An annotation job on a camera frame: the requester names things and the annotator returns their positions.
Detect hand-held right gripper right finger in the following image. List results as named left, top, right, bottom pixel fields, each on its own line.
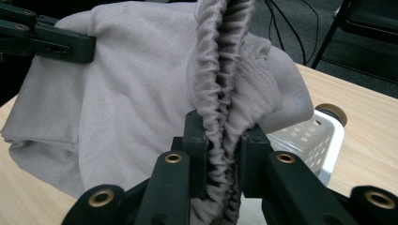
left=239, top=124, right=274, bottom=199

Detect black cable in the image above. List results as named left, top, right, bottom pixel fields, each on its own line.
left=300, top=0, right=320, bottom=66
left=264, top=0, right=307, bottom=66

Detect grey pants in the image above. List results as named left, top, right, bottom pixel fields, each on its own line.
left=0, top=0, right=314, bottom=225

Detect black chair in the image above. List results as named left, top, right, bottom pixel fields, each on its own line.
left=311, top=0, right=398, bottom=84

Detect brown round lid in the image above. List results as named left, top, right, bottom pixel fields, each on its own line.
left=314, top=102, right=348, bottom=128

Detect white perforated plastic basket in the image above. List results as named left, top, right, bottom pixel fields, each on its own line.
left=241, top=109, right=345, bottom=225

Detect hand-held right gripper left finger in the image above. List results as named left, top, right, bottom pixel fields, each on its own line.
left=171, top=109, right=209, bottom=199

